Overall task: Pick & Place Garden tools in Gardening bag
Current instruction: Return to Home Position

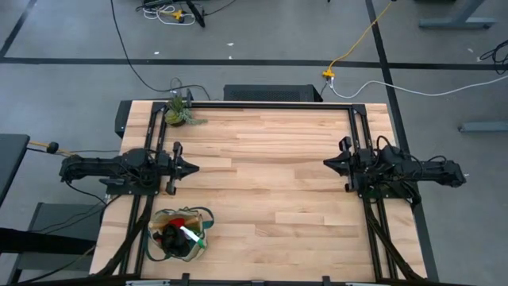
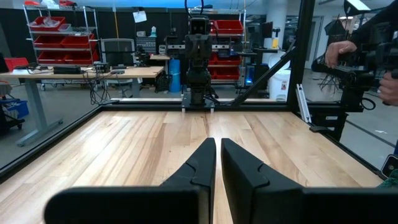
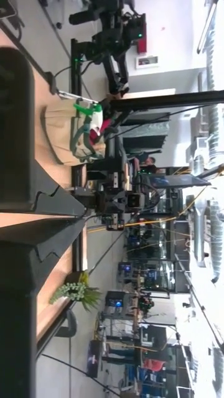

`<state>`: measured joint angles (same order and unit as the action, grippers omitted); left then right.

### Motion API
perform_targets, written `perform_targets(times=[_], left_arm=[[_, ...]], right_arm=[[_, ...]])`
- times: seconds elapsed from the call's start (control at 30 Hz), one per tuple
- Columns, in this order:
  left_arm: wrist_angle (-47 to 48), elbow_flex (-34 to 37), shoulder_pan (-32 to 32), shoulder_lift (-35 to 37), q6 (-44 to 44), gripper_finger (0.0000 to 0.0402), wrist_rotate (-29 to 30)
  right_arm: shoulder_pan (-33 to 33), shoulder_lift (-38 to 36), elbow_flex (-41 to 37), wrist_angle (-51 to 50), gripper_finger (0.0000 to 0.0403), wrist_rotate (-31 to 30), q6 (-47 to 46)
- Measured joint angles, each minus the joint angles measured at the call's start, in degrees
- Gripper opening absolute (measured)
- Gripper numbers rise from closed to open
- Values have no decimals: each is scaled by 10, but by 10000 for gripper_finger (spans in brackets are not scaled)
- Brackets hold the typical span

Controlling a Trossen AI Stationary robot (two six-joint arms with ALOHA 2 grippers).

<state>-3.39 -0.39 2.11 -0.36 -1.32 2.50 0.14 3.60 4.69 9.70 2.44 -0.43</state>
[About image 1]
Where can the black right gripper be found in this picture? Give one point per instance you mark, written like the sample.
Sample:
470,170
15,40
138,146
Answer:
352,168

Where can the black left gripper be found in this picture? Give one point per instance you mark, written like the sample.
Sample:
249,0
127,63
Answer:
174,168

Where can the green spray bottle white nozzle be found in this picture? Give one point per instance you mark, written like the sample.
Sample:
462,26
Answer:
194,237

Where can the red and black gardening glove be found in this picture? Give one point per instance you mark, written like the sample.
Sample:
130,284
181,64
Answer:
172,238

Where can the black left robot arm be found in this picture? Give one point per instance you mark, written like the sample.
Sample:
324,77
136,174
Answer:
99,167

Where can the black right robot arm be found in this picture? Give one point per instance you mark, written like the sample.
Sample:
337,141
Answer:
428,172

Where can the potted succulent plant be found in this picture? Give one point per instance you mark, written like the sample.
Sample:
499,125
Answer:
176,113

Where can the black control box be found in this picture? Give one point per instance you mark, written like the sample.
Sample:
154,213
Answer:
122,119

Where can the black computer tower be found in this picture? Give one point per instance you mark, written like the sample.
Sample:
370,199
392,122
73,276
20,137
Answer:
270,93

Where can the grey stool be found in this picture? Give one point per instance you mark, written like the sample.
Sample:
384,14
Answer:
59,214

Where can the grey desk foot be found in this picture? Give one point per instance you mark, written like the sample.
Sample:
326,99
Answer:
484,126

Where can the black side table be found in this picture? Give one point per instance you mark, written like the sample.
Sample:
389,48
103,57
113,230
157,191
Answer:
12,159

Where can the grey desk base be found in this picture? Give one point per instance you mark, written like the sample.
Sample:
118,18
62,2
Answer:
456,23

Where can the black metal table frame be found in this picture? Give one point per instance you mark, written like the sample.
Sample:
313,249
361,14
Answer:
270,105

